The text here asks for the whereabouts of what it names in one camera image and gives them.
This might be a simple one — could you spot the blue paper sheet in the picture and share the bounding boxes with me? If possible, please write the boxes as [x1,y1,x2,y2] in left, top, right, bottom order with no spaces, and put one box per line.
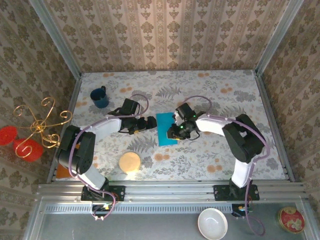
[155,112,179,147]

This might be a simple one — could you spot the round cork coaster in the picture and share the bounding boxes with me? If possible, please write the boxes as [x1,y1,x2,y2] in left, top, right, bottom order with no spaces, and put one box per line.
[118,151,142,175]

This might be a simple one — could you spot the dark blue mug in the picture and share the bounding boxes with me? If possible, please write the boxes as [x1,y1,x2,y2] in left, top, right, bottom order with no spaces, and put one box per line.
[89,85,110,109]

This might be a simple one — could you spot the orange wooden board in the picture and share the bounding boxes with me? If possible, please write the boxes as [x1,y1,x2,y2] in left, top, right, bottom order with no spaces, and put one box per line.
[55,142,81,180]

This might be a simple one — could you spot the small black controller board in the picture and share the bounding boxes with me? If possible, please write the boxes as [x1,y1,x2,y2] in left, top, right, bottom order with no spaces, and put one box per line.
[231,203,253,217]
[90,202,113,216]

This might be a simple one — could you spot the white bowl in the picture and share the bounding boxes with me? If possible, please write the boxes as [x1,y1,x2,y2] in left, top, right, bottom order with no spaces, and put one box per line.
[197,207,229,240]

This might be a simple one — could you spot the red plastic goblet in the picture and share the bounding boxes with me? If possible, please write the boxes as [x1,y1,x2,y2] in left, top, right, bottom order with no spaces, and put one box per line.
[0,125,45,163]

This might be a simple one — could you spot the red round tin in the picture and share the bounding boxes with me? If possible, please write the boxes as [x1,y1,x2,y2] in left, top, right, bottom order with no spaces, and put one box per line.
[277,206,306,235]

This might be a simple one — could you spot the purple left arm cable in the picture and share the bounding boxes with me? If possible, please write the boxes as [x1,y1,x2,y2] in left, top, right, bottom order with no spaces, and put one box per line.
[67,93,150,222]

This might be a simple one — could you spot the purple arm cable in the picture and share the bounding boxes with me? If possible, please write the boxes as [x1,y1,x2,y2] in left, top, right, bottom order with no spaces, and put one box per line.
[67,93,150,222]
[183,95,271,237]

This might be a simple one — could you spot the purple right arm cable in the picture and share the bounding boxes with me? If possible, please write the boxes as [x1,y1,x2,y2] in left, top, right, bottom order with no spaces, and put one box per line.
[183,95,271,237]

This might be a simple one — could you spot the aluminium frame rail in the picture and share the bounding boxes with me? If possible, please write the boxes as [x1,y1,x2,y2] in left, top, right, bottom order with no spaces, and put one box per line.
[37,179,307,203]

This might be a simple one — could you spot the aluminium table side rail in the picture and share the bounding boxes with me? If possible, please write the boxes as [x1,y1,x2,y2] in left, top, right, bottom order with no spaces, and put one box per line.
[254,71,296,182]
[46,72,83,184]

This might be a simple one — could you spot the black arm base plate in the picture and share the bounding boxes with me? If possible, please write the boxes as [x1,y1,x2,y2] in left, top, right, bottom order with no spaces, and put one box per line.
[213,184,260,202]
[80,185,126,202]

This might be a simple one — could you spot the grey slotted cable duct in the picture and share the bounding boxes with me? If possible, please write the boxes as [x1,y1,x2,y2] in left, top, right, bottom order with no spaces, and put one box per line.
[41,204,235,214]

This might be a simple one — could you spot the gold wire stand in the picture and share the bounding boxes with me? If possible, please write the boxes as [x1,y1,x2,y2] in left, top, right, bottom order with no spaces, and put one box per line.
[13,96,75,159]

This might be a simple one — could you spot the aluminium frame post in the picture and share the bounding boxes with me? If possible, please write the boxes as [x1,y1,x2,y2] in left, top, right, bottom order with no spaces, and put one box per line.
[254,0,305,76]
[28,0,82,78]

